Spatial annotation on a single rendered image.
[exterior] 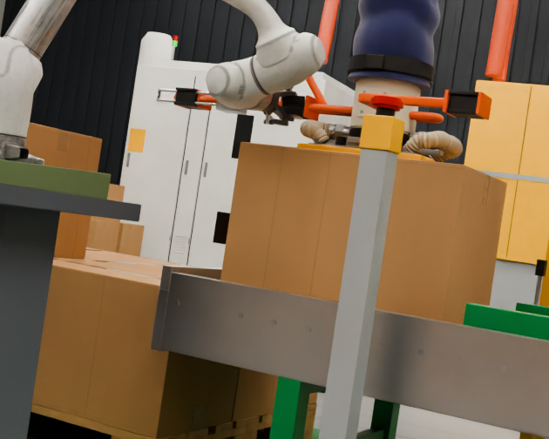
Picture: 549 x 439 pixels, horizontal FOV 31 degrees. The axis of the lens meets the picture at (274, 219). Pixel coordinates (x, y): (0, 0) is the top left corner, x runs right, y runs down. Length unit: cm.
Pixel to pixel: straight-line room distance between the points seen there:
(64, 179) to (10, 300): 29
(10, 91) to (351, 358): 93
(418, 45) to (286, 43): 39
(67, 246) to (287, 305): 112
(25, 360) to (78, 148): 110
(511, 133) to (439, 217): 766
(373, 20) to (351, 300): 85
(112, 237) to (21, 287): 783
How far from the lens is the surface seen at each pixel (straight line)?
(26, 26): 245
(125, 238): 1023
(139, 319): 265
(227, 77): 232
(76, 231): 321
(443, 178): 229
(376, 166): 198
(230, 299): 232
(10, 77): 221
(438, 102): 225
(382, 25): 252
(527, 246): 980
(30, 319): 223
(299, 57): 229
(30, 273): 221
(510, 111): 997
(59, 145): 311
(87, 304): 276
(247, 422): 306
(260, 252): 246
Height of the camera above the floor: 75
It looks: level
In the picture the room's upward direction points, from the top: 8 degrees clockwise
